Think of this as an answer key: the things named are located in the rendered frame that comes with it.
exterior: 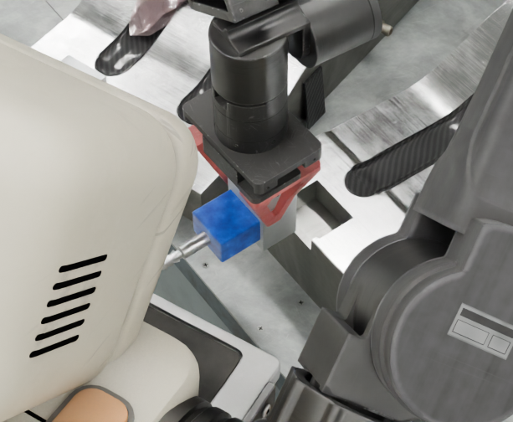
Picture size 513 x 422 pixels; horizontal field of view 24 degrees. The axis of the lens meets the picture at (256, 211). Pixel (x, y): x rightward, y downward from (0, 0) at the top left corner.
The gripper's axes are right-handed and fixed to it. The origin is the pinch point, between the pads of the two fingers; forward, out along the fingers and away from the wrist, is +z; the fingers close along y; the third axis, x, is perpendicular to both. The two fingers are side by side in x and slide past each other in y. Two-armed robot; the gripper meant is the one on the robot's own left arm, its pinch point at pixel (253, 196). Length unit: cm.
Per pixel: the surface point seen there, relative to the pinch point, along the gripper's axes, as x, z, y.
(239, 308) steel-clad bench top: 2.2, 15.3, -0.2
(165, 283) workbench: -1.7, 41.4, 21.5
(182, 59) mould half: -8.8, 9.5, 24.3
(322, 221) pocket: -7.2, 9.2, -0.5
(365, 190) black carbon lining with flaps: -11.5, 7.0, -1.4
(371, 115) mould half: -17.8, 7.2, 5.3
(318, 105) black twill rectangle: -18.2, 13.6, 13.7
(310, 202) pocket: -7.7, 9.2, 1.9
